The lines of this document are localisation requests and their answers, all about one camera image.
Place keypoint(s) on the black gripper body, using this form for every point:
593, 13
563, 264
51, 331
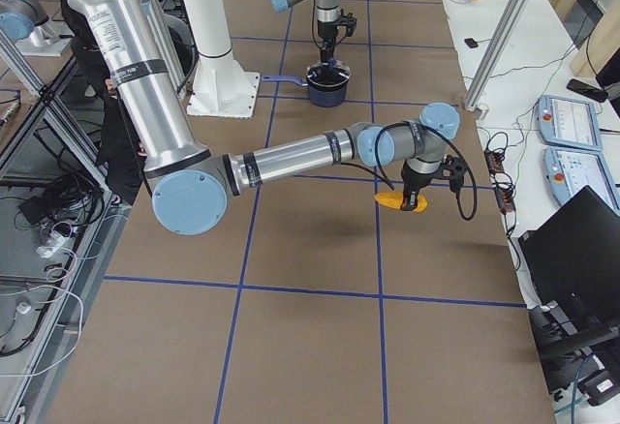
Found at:
415, 182
327, 37

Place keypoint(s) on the yellow corn cob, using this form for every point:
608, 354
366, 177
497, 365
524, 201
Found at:
395, 201

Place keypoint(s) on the blue saucepan with handle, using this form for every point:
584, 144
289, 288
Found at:
318, 95

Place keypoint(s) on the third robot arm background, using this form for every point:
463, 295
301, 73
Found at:
28, 25

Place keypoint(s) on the orange black power strip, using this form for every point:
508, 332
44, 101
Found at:
502, 183

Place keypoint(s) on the small black puck device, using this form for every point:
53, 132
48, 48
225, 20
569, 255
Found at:
471, 43

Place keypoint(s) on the lower teach pendant tablet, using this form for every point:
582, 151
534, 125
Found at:
569, 170

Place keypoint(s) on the teach pendant tablet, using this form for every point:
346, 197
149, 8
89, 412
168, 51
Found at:
569, 123
569, 170

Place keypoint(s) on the upper teach pendant tablet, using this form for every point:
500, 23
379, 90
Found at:
569, 123

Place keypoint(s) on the black laptop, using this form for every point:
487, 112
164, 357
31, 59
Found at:
576, 252

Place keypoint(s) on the black smartphone on table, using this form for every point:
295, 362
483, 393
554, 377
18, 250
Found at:
587, 90

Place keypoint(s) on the seated person black jacket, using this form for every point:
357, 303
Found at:
120, 151

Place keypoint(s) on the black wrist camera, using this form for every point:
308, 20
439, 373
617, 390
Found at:
454, 170
349, 22

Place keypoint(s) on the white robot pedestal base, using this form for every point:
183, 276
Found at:
220, 87

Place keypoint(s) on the aluminium frame post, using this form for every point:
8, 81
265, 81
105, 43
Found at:
498, 42

